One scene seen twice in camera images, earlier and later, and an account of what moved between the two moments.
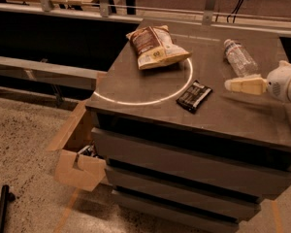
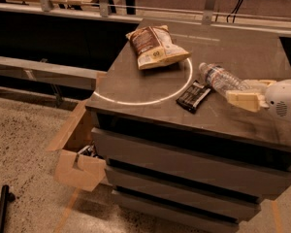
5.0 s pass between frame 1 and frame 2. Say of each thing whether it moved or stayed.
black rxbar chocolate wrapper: stayed
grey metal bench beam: stayed
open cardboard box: stayed
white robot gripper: moved
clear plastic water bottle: moved
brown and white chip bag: stayed
